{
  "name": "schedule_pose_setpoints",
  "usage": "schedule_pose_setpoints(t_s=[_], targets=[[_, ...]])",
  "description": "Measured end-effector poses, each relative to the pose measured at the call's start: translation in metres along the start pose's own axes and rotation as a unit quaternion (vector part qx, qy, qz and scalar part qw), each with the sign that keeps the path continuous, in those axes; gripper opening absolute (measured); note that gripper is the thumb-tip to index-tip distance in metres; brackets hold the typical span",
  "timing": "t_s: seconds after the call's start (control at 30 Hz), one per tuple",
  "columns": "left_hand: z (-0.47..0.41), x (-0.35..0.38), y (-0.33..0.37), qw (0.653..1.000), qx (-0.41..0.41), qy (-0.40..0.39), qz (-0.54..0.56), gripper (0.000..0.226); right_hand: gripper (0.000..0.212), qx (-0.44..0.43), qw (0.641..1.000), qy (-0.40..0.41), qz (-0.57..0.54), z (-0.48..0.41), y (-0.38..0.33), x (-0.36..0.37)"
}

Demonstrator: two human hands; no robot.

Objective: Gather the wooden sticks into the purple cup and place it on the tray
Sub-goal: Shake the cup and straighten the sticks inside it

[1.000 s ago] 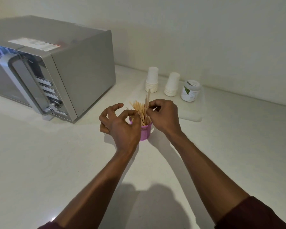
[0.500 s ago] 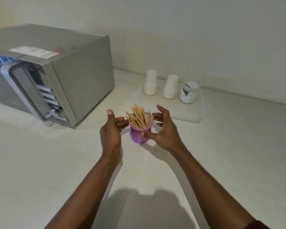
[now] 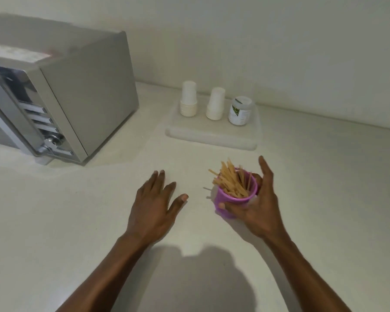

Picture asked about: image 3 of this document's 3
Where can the silver microwave oven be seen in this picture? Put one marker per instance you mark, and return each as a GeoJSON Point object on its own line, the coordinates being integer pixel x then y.
{"type": "Point", "coordinates": [91, 94]}

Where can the person's right hand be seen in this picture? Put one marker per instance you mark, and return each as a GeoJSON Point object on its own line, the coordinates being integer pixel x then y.
{"type": "Point", "coordinates": [265, 214]}

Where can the white jar with green label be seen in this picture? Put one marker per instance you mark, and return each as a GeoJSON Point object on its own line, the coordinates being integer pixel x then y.
{"type": "Point", "coordinates": [241, 112]}

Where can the person's left forearm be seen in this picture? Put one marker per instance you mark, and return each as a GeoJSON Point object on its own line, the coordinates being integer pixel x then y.
{"type": "Point", "coordinates": [107, 276]}

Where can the stack of white paper cups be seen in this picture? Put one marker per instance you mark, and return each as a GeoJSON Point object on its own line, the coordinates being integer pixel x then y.
{"type": "Point", "coordinates": [215, 105]}
{"type": "Point", "coordinates": [189, 100]}

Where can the white plastic tray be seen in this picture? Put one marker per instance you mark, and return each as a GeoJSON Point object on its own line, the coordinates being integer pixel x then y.
{"type": "Point", "coordinates": [211, 134]}

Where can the purple mesh cup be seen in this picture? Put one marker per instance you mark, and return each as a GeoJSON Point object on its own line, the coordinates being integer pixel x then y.
{"type": "Point", "coordinates": [227, 204]}

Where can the person's right forearm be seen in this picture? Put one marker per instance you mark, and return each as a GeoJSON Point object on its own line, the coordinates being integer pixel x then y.
{"type": "Point", "coordinates": [308, 276]}

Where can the person's left hand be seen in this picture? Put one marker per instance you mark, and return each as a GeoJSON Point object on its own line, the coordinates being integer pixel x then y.
{"type": "Point", "coordinates": [151, 214]}

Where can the pile of wooden stir sticks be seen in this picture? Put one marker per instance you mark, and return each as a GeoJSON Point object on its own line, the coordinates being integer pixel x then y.
{"type": "Point", "coordinates": [230, 185]}

